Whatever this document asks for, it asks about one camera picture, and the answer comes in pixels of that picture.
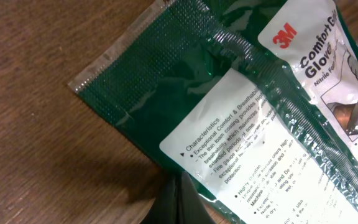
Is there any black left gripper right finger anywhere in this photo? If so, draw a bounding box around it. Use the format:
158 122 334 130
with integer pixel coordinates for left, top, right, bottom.
177 172 215 224

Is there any green 3M wipes pack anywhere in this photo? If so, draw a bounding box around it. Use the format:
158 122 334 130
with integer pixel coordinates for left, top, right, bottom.
69 0 358 224

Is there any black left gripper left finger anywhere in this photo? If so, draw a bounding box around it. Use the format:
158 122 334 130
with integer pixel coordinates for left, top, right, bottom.
140 177 177 224

